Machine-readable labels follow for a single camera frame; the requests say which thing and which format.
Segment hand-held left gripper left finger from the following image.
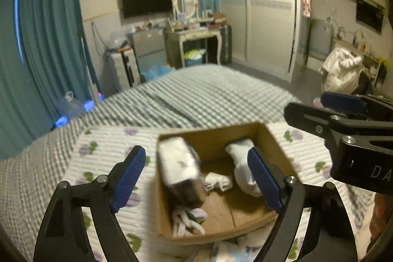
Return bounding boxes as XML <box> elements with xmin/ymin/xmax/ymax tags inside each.
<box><xmin>34</xmin><ymin>145</ymin><xmax>147</xmax><ymax>262</ymax></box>

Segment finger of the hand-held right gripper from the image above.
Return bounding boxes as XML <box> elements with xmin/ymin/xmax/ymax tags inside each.
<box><xmin>283</xmin><ymin>102</ymin><xmax>369</xmax><ymax>152</ymax></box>
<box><xmin>320</xmin><ymin>92</ymin><xmax>393</xmax><ymax>121</ymax></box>

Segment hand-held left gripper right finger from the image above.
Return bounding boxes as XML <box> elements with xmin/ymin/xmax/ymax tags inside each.
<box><xmin>247</xmin><ymin>147</ymin><xmax>358</xmax><ymax>262</ymax></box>

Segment plastic-wrapped white tissue pack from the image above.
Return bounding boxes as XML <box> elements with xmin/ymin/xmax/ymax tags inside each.
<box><xmin>156</xmin><ymin>137</ymin><xmax>208</xmax><ymax>209</ymax></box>

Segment cardboard box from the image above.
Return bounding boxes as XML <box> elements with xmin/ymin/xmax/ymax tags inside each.
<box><xmin>155</xmin><ymin>122</ymin><xmax>300</xmax><ymax>246</ymax></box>

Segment person's right forearm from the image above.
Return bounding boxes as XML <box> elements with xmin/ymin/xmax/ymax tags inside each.
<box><xmin>367</xmin><ymin>193</ymin><xmax>389</xmax><ymax>253</ymax></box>

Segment rolled white sock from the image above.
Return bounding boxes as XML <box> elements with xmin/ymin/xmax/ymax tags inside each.
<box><xmin>225</xmin><ymin>139</ymin><xmax>265</xmax><ymax>198</ymax></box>

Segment white jacket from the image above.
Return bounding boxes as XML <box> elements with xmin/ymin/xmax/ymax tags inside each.
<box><xmin>319</xmin><ymin>47</ymin><xmax>365</xmax><ymax>94</ymax></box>

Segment small white knotted sock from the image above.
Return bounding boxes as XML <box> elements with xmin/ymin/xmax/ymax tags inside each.
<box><xmin>204</xmin><ymin>172</ymin><xmax>234</xmax><ymax>193</ymax></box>

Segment floral quilted mat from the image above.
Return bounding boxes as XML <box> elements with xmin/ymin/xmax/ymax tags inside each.
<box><xmin>66</xmin><ymin>122</ymin><xmax>378</xmax><ymax>262</ymax></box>

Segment white cloth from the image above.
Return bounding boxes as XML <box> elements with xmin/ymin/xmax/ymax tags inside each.
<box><xmin>239</xmin><ymin>227</ymin><xmax>277</xmax><ymax>252</ymax></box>

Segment white green socks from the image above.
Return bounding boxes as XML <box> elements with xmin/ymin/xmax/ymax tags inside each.
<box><xmin>172</xmin><ymin>206</ymin><xmax>208</xmax><ymax>238</ymax></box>

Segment white and blue packet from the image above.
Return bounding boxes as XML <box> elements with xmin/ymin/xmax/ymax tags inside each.
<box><xmin>212</xmin><ymin>242</ymin><xmax>246</xmax><ymax>262</ymax></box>

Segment black range hood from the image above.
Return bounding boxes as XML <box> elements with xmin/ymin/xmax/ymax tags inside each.
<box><xmin>355</xmin><ymin>0</ymin><xmax>386</xmax><ymax>34</ymax></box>

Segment clear water jug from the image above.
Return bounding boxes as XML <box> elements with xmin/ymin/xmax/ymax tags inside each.
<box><xmin>57</xmin><ymin>92</ymin><xmax>87</xmax><ymax>122</ymax></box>

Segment checkered bed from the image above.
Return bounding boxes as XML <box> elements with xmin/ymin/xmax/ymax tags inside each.
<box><xmin>0</xmin><ymin>64</ymin><xmax>303</xmax><ymax>250</ymax></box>

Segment blue plastic bag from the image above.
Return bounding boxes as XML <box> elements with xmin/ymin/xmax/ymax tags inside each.
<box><xmin>141</xmin><ymin>61</ymin><xmax>172</xmax><ymax>83</ymax></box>

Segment white storage drawers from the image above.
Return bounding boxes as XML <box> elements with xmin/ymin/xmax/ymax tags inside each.
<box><xmin>111</xmin><ymin>47</ymin><xmax>142</xmax><ymax>92</ymax></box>

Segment dark suitcase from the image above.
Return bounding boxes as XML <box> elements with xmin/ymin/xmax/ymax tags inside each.
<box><xmin>219</xmin><ymin>24</ymin><xmax>233</xmax><ymax>65</ymax></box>

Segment white sliding-door wardrobe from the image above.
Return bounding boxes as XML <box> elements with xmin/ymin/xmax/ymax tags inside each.
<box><xmin>216</xmin><ymin>0</ymin><xmax>301</xmax><ymax>76</ymax></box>

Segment waste bin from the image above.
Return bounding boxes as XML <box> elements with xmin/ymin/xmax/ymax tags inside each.
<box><xmin>183</xmin><ymin>50</ymin><xmax>207</xmax><ymax>68</ymax></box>

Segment grey mini fridge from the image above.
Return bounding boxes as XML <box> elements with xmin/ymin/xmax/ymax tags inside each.
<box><xmin>130</xmin><ymin>29</ymin><xmax>168</xmax><ymax>72</ymax></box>

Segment clear plastic bag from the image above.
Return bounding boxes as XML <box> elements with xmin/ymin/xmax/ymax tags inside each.
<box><xmin>106</xmin><ymin>29</ymin><xmax>129</xmax><ymax>51</ymax></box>

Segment white dressing table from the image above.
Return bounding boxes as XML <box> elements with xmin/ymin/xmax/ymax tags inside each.
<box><xmin>164</xmin><ymin>26</ymin><xmax>223</xmax><ymax>69</ymax></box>

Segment wide teal curtain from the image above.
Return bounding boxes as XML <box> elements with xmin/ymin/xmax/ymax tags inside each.
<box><xmin>0</xmin><ymin>0</ymin><xmax>102</xmax><ymax>160</ymax></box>

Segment white oval vanity mirror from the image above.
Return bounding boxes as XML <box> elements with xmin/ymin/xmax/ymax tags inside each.
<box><xmin>172</xmin><ymin>0</ymin><xmax>199</xmax><ymax>20</ymax></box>

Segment black wall television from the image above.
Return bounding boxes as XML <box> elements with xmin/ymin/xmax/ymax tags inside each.
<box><xmin>122</xmin><ymin>0</ymin><xmax>173</xmax><ymax>19</ymax></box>

